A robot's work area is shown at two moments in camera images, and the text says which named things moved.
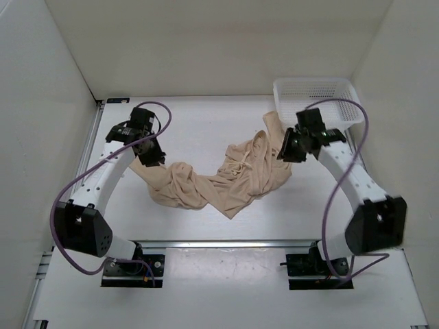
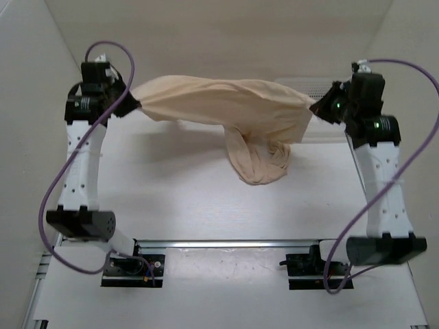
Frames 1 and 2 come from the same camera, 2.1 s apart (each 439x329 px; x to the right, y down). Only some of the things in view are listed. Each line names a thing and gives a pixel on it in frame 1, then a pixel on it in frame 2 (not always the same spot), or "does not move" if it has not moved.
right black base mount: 312,271 does not move
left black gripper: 153,160 -> 132,104
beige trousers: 251,171 -> 262,121
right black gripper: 285,153 -> 321,108
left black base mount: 129,274 does not move
